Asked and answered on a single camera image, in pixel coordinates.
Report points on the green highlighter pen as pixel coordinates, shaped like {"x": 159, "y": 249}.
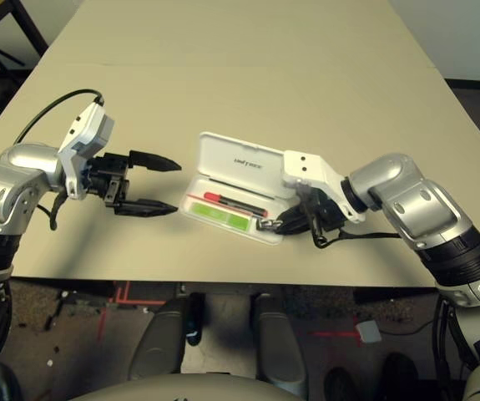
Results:
{"x": 218, "y": 215}

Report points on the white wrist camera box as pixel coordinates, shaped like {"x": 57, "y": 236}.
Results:
{"x": 85, "y": 125}
{"x": 306, "y": 163}

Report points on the grey robot left leg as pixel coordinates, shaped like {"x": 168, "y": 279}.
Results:
{"x": 160, "y": 342}

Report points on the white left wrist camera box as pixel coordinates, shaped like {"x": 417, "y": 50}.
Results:
{"x": 85, "y": 125}

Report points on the red black marker pen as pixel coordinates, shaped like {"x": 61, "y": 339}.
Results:
{"x": 212, "y": 195}

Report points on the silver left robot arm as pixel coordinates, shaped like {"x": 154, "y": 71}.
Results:
{"x": 18, "y": 167}

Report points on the black shoe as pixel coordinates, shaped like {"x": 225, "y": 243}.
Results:
{"x": 401, "y": 374}
{"x": 342, "y": 386}

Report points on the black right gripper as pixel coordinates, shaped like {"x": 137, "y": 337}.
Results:
{"x": 327, "y": 211}

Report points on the beige robot torso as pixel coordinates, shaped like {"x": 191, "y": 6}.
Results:
{"x": 181, "y": 388}

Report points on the grey robot leg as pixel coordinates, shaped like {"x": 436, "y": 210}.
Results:
{"x": 279, "y": 346}
{"x": 160, "y": 342}

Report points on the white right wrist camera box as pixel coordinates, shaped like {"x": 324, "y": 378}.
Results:
{"x": 306, "y": 163}

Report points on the grey floor pedal box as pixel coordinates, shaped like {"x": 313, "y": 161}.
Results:
{"x": 369, "y": 332}

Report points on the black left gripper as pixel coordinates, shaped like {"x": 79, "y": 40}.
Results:
{"x": 110, "y": 175}

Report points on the grey robot right leg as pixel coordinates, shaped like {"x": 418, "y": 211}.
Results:
{"x": 279, "y": 346}

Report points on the white plastic pencil case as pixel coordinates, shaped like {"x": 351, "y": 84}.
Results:
{"x": 231, "y": 150}

